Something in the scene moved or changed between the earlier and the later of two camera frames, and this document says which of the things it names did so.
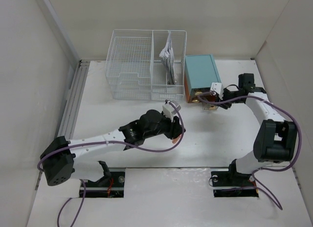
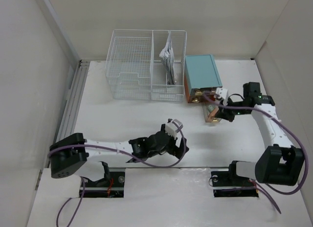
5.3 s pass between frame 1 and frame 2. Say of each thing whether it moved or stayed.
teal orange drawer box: stayed
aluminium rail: stayed
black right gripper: moved
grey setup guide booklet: stayed
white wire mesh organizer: stayed
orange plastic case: moved
